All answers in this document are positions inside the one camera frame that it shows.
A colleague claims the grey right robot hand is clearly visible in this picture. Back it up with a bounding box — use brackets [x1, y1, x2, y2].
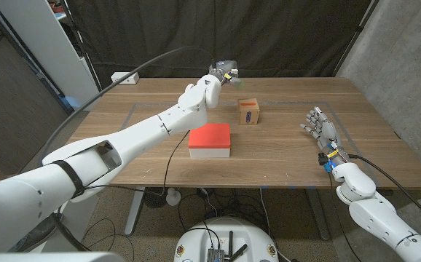
[299, 106, 350, 168]

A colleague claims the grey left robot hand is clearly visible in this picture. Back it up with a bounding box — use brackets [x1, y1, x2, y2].
[208, 60, 243, 88]

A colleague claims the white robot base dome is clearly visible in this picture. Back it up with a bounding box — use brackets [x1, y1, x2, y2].
[173, 217, 280, 262]

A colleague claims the wooden slotted box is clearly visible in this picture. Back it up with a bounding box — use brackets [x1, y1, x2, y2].
[237, 98, 261, 126]

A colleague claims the red topped white block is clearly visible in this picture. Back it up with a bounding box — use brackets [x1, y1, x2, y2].
[188, 123, 232, 159]

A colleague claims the white power outlet box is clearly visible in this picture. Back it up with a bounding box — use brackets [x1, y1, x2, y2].
[110, 71, 140, 85]

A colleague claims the black curtain backdrop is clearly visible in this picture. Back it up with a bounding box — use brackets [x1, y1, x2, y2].
[66, 0, 374, 92]

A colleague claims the grey table leg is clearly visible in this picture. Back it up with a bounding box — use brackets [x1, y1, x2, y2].
[304, 187, 331, 241]

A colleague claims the black backdrop stand pole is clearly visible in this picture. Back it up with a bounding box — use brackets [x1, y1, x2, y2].
[60, 0, 104, 95]
[332, 0, 381, 77]

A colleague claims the small white round stand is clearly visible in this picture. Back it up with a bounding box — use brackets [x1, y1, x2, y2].
[165, 187, 182, 207]

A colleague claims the black round fan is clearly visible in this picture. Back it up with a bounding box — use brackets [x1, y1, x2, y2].
[143, 187, 168, 209]

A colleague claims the grey electronics module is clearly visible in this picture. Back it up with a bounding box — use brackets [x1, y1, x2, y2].
[206, 247, 226, 262]

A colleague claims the white table leg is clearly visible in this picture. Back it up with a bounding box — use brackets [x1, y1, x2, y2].
[124, 186, 146, 236]

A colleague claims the white cabinet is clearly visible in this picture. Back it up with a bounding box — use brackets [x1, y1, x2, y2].
[0, 0, 101, 111]

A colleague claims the black leather shoe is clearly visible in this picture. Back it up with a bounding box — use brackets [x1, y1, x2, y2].
[9, 214, 60, 253]

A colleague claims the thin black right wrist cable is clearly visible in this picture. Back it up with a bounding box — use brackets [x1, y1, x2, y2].
[328, 170, 363, 262]

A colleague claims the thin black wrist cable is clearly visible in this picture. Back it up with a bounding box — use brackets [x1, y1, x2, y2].
[82, 130, 191, 197]
[328, 170, 363, 262]

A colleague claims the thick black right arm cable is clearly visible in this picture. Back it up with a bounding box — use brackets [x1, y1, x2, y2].
[347, 154, 421, 232]

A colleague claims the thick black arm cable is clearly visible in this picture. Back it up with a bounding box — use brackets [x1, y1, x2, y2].
[347, 154, 421, 232]
[37, 45, 215, 253]

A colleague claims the thin black left wrist cable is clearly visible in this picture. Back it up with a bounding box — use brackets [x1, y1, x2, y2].
[82, 130, 191, 197]

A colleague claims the white floor cable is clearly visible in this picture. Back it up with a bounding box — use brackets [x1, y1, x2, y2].
[259, 187, 291, 262]

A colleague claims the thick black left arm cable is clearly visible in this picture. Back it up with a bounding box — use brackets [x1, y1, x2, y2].
[37, 45, 215, 253]

